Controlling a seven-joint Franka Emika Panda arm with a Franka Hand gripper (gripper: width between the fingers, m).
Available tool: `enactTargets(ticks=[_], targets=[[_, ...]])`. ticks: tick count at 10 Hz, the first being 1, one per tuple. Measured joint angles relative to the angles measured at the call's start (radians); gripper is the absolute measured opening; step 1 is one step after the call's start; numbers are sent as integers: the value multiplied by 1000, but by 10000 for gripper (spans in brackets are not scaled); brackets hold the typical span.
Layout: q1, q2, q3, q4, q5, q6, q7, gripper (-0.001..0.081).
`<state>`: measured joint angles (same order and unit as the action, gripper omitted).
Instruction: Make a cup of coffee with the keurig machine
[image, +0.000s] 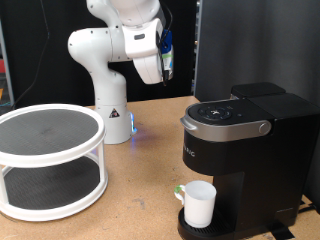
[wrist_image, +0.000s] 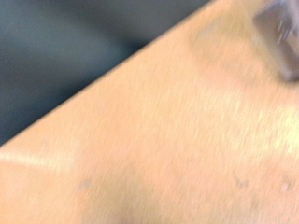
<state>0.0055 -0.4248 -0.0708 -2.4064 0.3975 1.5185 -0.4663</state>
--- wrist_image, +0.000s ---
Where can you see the black Keurig coffee machine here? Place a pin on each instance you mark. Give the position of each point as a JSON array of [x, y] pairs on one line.
[[280, 40]]

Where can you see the dark grey backdrop board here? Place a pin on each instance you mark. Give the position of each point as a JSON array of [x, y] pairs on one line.
[[62, 46]]

